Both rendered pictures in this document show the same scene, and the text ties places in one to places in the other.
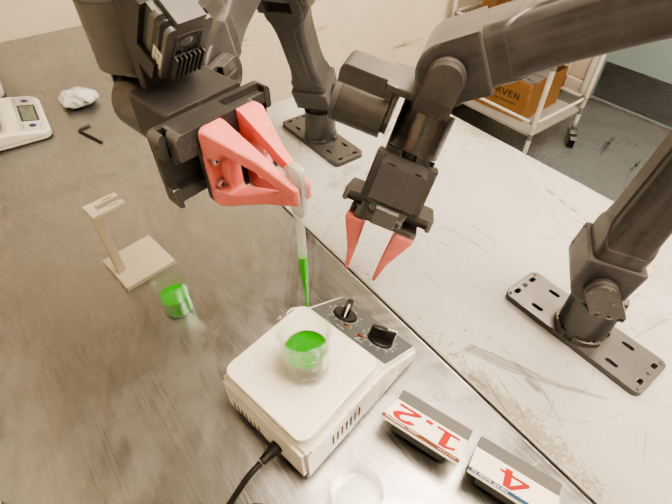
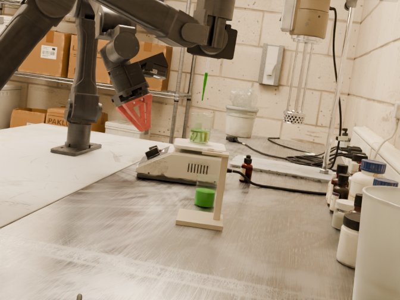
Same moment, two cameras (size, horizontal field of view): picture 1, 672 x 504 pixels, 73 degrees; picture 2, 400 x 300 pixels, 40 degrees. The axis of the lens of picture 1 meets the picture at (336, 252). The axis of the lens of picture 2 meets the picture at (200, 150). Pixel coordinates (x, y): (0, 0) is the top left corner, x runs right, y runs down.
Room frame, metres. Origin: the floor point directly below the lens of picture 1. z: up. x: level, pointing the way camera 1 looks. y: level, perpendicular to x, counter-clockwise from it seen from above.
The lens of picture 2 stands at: (1.14, 0.98, 1.16)
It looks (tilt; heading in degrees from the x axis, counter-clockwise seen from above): 8 degrees down; 227
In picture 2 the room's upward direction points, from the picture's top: 8 degrees clockwise
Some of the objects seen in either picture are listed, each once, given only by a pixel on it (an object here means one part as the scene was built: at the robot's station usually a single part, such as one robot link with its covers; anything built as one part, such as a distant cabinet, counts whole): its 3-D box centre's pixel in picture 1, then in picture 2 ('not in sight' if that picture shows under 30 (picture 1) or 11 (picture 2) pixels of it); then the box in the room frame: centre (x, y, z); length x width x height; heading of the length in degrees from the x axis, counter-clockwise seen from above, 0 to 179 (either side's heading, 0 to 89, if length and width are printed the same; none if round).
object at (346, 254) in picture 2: not in sight; (362, 240); (0.38, 0.56, 0.94); 0.07 x 0.07 x 0.07
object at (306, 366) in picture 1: (303, 347); (201, 128); (0.25, 0.03, 1.02); 0.06 x 0.05 x 0.08; 90
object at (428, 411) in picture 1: (427, 423); not in sight; (0.22, -0.10, 0.92); 0.09 x 0.06 x 0.04; 55
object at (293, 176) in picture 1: (296, 192); not in sight; (0.25, 0.03, 1.22); 0.01 x 0.01 x 0.04; 47
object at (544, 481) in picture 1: (515, 477); not in sight; (0.16, -0.18, 0.92); 0.09 x 0.06 x 0.04; 55
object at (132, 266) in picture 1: (126, 233); (204, 185); (0.48, 0.31, 0.96); 0.08 x 0.08 x 0.13; 46
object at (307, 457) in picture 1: (319, 371); (186, 162); (0.27, 0.02, 0.94); 0.22 x 0.13 x 0.08; 138
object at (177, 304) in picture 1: (174, 294); (205, 190); (0.39, 0.22, 0.93); 0.04 x 0.04 x 0.06
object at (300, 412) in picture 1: (302, 367); (199, 145); (0.25, 0.04, 0.98); 0.12 x 0.12 x 0.01; 48
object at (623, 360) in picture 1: (589, 312); (78, 135); (0.36, -0.33, 0.94); 0.20 x 0.07 x 0.08; 37
